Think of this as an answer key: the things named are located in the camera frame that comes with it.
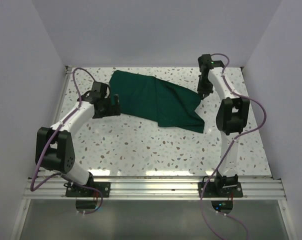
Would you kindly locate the aluminium extrusion rail frame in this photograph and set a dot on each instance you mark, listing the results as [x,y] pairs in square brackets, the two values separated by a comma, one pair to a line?
[158,176]

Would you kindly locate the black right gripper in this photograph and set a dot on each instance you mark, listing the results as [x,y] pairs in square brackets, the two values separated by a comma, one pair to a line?
[206,91]

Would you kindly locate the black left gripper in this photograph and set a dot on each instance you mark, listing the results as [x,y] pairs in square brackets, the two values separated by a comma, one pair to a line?
[113,109]

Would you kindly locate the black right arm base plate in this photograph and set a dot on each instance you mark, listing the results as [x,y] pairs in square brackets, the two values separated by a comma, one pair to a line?
[224,187]

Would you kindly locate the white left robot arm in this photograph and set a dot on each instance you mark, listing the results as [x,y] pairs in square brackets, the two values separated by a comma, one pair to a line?
[54,145]

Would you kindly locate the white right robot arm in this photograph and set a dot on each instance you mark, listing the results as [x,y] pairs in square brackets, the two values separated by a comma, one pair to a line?
[231,118]

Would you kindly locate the dark green surgical cloth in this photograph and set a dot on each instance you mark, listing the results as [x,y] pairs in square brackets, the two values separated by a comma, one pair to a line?
[150,98]

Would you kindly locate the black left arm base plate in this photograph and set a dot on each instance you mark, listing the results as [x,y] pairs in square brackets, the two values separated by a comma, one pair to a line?
[96,189]

